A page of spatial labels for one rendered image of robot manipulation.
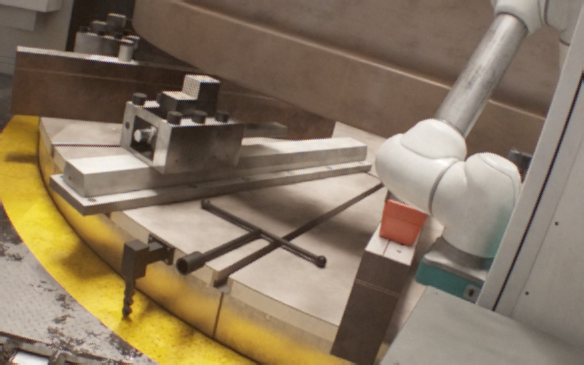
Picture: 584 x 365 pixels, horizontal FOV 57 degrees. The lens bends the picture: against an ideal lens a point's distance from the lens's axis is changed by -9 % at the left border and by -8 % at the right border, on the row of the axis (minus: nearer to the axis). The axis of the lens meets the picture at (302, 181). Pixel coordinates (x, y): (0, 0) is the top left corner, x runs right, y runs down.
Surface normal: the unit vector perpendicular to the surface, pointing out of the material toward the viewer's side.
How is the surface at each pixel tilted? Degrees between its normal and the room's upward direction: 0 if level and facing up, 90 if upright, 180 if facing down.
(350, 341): 90
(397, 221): 97
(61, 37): 90
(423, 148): 56
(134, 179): 71
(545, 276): 90
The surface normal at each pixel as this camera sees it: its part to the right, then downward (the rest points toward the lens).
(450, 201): -0.73, 0.05
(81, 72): 0.44, 0.40
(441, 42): -0.33, 0.23
